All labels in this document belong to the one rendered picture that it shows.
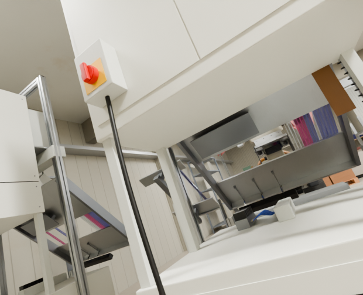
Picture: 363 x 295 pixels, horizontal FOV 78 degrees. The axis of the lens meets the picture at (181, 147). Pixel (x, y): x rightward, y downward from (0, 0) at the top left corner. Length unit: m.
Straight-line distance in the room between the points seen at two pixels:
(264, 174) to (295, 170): 0.16
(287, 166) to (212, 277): 0.90
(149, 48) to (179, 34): 0.09
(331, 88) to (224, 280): 0.60
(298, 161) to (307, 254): 0.88
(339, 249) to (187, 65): 0.45
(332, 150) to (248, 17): 0.92
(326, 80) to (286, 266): 0.55
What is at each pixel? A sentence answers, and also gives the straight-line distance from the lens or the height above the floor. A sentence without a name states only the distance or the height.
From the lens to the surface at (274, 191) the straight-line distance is 1.38.
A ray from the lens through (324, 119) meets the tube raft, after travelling 1.21.
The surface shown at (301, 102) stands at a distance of 1.11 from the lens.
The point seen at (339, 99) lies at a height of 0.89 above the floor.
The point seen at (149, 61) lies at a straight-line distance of 0.61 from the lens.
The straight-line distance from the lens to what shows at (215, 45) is 0.54.
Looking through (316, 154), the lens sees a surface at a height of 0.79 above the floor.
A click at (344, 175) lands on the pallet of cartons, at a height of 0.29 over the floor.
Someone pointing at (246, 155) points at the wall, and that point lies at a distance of 11.33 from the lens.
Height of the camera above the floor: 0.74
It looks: 16 degrees up
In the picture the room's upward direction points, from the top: 20 degrees counter-clockwise
